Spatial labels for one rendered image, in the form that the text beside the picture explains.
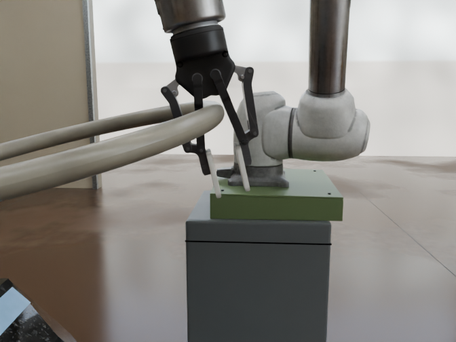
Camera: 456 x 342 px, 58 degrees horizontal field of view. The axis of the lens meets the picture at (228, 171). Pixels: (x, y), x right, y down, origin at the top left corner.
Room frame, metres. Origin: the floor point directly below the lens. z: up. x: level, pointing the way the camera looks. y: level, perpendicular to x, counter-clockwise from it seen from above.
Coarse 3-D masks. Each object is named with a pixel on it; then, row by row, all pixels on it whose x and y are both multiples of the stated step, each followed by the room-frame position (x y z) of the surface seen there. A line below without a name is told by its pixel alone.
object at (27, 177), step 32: (64, 128) 0.80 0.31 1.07; (96, 128) 0.80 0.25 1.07; (128, 128) 0.81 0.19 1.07; (160, 128) 0.43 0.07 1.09; (192, 128) 0.46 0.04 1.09; (0, 160) 0.74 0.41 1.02; (32, 160) 0.37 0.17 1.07; (64, 160) 0.37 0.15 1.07; (96, 160) 0.38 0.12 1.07; (128, 160) 0.40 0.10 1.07; (0, 192) 0.35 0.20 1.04; (32, 192) 0.36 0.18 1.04
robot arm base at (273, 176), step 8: (224, 168) 1.29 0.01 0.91; (232, 168) 1.27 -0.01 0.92; (248, 168) 1.22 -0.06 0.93; (256, 168) 1.21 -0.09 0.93; (264, 168) 1.21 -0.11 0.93; (272, 168) 1.22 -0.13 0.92; (280, 168) 1.25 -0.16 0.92; (224, 176) 1.28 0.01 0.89; (232, 176) 1.25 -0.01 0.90; (240, 176) 1.23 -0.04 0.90; (248, 176) 1.22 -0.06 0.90; (256, 176) 1.21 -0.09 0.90; (264, 176) 1.21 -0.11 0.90; (272, 176) 1.22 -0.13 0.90; (280, 176) 1.24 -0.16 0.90; (232, 184) 1.20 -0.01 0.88; (240, 184) 1.21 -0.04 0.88; (256, 184) 1.21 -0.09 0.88; (264, 184) 1.20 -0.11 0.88; (272, 184) 1.20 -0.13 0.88; (280, 184) 1.20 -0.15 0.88; (288, 184) 1.20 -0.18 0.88
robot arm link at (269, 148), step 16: (256, 96) 1.22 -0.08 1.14; (272, 96) 1.22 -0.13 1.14; (240, 112) 1.24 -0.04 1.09; (256, 112) 1.20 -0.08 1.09; (272, 112) 1.20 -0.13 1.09; (288, 112) 1.21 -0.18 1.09; (272, 128) 1.19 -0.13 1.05; (288, 128) 1.18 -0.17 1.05; (256, 144) 1.20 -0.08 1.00; (272, 144) 1.19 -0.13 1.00; (256, 160) 1.21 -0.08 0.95; (272, 160) 1.22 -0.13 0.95
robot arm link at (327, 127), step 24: (312, 0) 1.07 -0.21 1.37; (336, 0) 1.04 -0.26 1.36; (312, 24) 1.09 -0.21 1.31; (336, 24) 1.06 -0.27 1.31; (312, 48) 1.11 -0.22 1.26; (336, 48) 1.08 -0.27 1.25; (312, 72) 1.13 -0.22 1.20; (336, 72) 1.11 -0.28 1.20; (312, 96) 1.15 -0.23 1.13; (336, 96) 1.13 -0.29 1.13; (312, 120) 1.14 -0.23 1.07; (336, 120) 1.12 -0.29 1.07; (360, 120) 1.14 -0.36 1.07; (288, 144) 1.18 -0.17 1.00; (312, 144) 1.16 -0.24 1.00; (336, 144) 1.14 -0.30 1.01; (360, 144) 1.14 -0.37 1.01
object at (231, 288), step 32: (192, 224) 1.10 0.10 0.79; (224, 224) 1.10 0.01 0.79; (256, 224) 1.09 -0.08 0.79; (288, 224) 1.09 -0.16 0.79; (320, 224) 1.08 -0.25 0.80; (192, 256) 1.10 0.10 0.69; (224, 256) 1.10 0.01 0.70; (256, 256) 1.09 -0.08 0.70; (288, 256) 1.08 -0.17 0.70; (320, 256) 1.08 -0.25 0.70; (192, 288) 1.10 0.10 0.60; (224, 288) 1.10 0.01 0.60; (256, 288) 1.09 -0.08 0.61; (288, 288) 1.08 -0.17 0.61; (320, 288) 1.08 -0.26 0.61; (192, 320) 1.10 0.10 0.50; (224, 320) 1.10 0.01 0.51; (256, 320) 1.09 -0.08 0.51; (288, 320) 1.08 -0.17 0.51; (320, 320) 1.08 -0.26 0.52
